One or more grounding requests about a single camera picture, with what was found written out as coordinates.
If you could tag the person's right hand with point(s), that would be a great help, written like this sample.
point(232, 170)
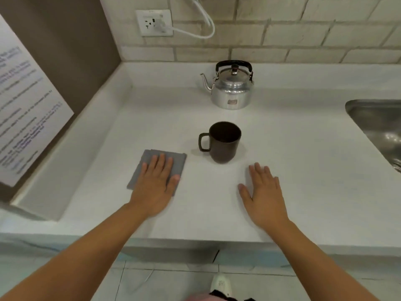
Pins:
point(266, 203)

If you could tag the person's left hand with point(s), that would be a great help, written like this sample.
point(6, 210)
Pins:
point(155, 192)

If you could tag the person's left middle finger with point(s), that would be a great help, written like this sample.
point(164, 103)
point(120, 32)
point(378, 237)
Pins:
point(160, 166)

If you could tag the person's right middle finger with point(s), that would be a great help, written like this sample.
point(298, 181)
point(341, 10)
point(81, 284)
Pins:
point(261, 173)

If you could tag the person's left thumb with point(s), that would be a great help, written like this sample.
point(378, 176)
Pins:
point(174, 184)

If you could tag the person's right little finger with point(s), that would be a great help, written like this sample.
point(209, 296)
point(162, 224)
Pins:
point(275, 186)

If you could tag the person's right thumb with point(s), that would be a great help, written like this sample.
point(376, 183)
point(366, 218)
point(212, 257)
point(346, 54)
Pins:
point(245, 193)

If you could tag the person's left little finger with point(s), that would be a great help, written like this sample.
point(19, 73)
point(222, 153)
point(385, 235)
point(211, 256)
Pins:
point(144, 171)

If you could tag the person's left forearm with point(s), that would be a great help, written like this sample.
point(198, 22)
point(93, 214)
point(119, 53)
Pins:
point(81, 257)

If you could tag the person's right forearm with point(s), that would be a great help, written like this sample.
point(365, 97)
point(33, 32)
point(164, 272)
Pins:
point(316, 263)

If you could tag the grey folded cloth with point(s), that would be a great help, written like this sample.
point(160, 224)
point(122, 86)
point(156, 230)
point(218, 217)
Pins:
point(178, 162)

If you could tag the dark brown mug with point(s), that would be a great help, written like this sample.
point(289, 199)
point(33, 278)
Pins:
point(224, 150)

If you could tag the white shoe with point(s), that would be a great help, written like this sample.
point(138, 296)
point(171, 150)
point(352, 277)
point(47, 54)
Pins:
point(221, 285)

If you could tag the pink garment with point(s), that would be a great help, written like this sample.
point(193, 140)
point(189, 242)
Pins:
point(200, 297)

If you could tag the steel sink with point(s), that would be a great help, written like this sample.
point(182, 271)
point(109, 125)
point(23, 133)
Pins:
point(380, 128)

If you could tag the white printed paper sheet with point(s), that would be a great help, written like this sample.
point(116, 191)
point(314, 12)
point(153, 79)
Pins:
point(28, 103)

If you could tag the white plug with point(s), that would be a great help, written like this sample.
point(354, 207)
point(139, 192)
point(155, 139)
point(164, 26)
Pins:
point(163, 26)

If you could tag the white wall socket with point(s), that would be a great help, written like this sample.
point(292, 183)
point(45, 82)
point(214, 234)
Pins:
point(147, 23)

